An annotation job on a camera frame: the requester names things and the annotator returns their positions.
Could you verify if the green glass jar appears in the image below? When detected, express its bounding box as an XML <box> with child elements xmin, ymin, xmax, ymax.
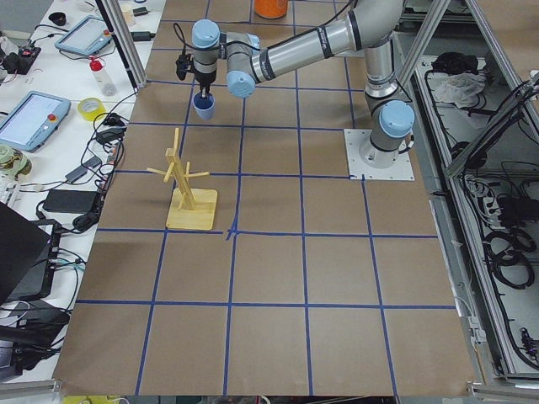
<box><xmin>0</xmin><ymin>144</ymin><xmax>32</xmax><ymax>179</ymax></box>

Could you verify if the wooden mug tree stand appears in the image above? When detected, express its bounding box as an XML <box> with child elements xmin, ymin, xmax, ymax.
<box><xmin>147</xmin><ymin>128</ymin><xmax>218</xmax><ymax>231</ymax></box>

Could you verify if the teach pendant near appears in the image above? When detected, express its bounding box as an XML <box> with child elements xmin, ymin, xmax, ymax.
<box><xmin>1</xmin><ymin>91</ymin><xmax>71</xmax><ymax>152</ymax></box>

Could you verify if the aluminium frame post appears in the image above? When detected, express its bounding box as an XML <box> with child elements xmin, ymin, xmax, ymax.
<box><xmin>95</xmin><ymin>0</ymin><xmax>147</xmax><ymax>91</ymax></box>

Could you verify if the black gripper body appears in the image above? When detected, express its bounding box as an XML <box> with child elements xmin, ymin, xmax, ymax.
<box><xmin>194</xmin><ymin>70</ymin><xmax>216</xmax><ymax>89</ymax></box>

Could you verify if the teach pendant far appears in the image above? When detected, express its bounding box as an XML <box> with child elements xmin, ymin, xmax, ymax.
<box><xmin>54</xmin><ymin>16</ymin><xmax>112</xmax><ymax>56</ymax></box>

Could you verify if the light blue cup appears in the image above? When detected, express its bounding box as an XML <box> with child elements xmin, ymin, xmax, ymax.
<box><xmin>192</xmin><ymin>93</ymin><xmax>216</xmax><ymax>120</ymax></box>

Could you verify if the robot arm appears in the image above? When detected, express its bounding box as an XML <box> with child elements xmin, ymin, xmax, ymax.
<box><xmin>176</xmin><ymin>1</ymin><xmax>404</xmax><ymax>152</ymax></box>

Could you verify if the orange can container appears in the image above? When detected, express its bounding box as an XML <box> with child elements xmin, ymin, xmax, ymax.
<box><xmin>253</xmin><ymin>0</ymin><xmax>289</xmax><ymax>19</ymax></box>

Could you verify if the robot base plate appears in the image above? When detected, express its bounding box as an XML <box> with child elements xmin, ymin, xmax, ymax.
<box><xmin>344</xmin><ymin>129</ymin><xmax>414</xmax><ymax>181</ymax></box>

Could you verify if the white squeeze bottle red cap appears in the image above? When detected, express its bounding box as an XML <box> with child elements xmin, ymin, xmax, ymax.
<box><xmin>89</xmin><ymin>56</ymin><xmax>117</xmax><ymax>97</ymax></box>

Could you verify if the teach pendant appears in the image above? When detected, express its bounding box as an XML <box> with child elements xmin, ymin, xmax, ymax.
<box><xmin>54</xmin><ymin>16</ymin><xmax>112</xmax><ymax>56</ymax></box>
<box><xmin>1</xmin><ymin>91</ymin><xmax>71</xmax><ymax>152</ymax></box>

